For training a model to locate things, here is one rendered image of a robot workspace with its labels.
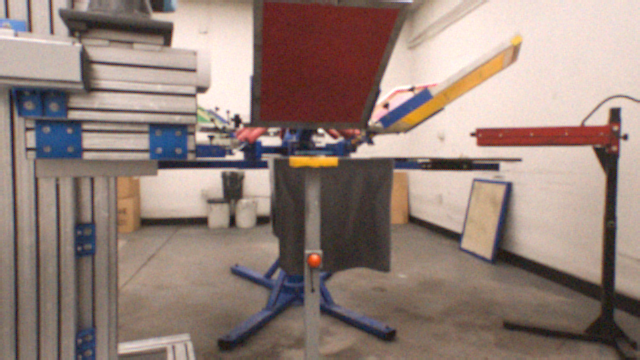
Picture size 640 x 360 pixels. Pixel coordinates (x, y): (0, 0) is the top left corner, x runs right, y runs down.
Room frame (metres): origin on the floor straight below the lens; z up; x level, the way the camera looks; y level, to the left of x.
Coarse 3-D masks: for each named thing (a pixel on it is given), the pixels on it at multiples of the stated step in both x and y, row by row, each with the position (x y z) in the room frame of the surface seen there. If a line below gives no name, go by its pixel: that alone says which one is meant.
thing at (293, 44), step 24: (264, 24) 1.73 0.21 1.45; (288, 24) 1.74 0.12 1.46; (312, 24) 1.75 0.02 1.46; (264, 48) 1.83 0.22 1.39; (288, 48) 1.84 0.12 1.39; (312, 48) 1.85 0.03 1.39; (264, 72) 1.95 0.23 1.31; (288, 72) 1.96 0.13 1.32; (312, 72) 1.97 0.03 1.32; (264, 96) 2.08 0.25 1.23; (288, 96) 2.09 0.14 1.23; (312, 96) 2.11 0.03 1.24; (264, 120) 2.24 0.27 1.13; (288, 120) 2.25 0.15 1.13
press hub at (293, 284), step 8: (288, 136) 2.89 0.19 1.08; (296, 136) 2.87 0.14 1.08; (288, 280) 2.91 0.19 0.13; (296, 280) 2.89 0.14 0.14; (304, 280) 2.93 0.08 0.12; (288, 288) 2.87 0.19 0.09; (296, 288) 2.86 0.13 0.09; (304, 288) 2.88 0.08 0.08; (280, 296) 2.94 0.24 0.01; (296, 296) 2.86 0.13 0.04; (296, 304) 2.80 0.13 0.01; (304, 304) 2.81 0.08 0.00
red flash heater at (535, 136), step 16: (480, 128) 2.32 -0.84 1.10; (496, 128) 2.30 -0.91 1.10; (512, 128) 2.27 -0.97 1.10; (528, 128) 2.25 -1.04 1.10; (544, 128) 2.22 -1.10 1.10; (560, 128) 2.20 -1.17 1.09; (576, 128) 2.17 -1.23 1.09; (592, 128) 2.15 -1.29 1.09; (608, 128) 2.13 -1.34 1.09; (480, 144) 2.33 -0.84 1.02; (496, 144) 2.30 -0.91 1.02; (512, 144) 2.28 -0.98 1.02; (528, 144) 2.25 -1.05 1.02; (544, 144) 2.23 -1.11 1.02; (560, 144) 2.21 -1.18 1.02; (576, 144) 2.55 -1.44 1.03; (592, 144) 2.31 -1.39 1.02; (608, 144) 2.26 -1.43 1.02
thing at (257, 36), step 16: (256, 0) 1.64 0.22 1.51; (272, 0) 1.64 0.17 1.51; (288, 0) 1.65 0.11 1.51; (304, 0) 1.65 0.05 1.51; (320, 0) 1.66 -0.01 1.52; (352, 0) 1.67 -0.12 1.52; (368, 0) 1.67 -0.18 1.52; (384, 0) 1.68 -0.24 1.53; (400, 0) 1.69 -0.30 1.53; (256, 16) 1.69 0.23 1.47; (400, 16) 1.75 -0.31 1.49; (256, 32) 1.76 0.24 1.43; (256, 48) 1.83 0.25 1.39; (256, 64) 1.90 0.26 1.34; (384, 64) 1.96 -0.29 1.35; (256, 80) 1.99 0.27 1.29; (256, 96) 2.08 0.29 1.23; (256, 112) 2.18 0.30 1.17; (368, 112) 2.25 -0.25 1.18
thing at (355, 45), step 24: (336, 24) 1.75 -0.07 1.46; (360, 24) 1.76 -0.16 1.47; (384, 24) 1.77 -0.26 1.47; (336, 48) 1.86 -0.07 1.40; (360, 48) 1.87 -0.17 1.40; (384, 48) 1.88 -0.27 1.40; (336, 72) 1.98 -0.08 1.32; (360, 72) 1.99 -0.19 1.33; (336, 96) 2.12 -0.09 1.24; (360, 96) 2.13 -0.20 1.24; (312, 120) 2.27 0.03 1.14; (336, 120) 2.28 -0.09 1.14
